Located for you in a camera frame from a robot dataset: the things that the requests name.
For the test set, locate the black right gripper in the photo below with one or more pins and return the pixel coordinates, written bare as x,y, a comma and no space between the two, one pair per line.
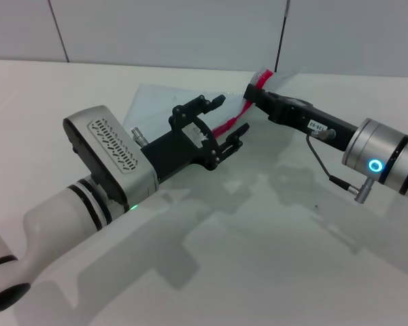
313,120

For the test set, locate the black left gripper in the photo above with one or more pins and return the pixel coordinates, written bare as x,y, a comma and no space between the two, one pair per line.
177,153

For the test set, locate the transparent document bag red zipper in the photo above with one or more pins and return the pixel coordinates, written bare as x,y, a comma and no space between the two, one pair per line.
163,102

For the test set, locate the silver black wrist camera box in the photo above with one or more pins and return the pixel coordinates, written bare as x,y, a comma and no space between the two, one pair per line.
122,159

